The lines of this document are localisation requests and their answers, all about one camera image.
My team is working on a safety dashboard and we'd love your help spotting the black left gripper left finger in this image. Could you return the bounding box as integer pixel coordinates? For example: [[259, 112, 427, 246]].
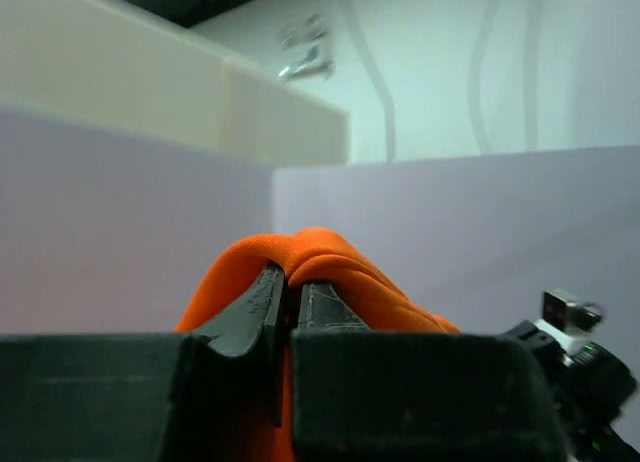
[[158, 263, 286, 461]]

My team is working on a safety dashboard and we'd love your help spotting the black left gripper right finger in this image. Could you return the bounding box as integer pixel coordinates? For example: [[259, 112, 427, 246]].
[[296, 281, 370, 331]]

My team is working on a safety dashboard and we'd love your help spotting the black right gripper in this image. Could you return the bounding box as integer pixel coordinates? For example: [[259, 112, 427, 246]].
[[504, 319, 638, 461]]

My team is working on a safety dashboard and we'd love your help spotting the orange jacket with pink lining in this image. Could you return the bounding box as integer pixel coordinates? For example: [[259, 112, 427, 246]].
[[173, 226, 461, 462]]

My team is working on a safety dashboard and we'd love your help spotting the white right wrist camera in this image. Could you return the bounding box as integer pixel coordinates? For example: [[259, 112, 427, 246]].
[[533, 289, 606, 356]]

